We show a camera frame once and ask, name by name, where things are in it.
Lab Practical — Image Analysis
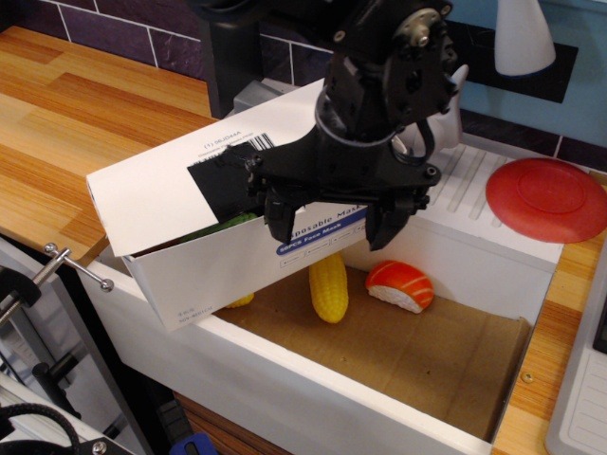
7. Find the yellow toy corn cob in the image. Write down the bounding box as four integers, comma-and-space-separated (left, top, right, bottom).
308, 253, 349, 324

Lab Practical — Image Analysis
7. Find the white appliance at right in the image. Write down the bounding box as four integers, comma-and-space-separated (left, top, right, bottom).
544, 264, 607, 455

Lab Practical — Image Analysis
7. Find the grey toy faucet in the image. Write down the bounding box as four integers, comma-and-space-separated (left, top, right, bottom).
393, 64, 469, 159

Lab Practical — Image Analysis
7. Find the white cone lamp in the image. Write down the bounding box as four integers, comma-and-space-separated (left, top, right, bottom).
494, 0, 556, 78

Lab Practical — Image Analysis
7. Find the salmon sushi toy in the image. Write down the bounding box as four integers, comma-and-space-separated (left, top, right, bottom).
365, 261, 434, 314

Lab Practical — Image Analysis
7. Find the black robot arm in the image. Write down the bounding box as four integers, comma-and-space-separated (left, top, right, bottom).
190, 1, 458, 250

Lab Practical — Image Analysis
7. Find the white toy sink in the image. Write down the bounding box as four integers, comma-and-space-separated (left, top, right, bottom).
86, 137, 562, 454

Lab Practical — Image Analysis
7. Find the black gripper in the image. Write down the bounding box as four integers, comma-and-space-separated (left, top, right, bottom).
247, 128, 441, 251

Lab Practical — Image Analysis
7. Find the white face mask box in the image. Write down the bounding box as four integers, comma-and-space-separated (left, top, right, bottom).
87, 82, 365, 331

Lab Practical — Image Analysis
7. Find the blue clamp handle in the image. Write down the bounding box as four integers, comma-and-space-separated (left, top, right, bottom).
160, 400, 210, 455

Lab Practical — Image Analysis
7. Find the metal table clamp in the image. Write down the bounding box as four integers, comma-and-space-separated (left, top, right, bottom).
1, 243, 115, 326

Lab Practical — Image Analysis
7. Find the green toy vegetable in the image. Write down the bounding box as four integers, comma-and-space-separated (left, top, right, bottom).
179, 212, 257, 243

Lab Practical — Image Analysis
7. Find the red plastic plate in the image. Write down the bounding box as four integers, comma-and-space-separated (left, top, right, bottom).
486, 158, 606, 244

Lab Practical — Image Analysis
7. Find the black tape patch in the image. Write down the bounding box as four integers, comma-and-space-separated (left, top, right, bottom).
188, 142, 264, 223

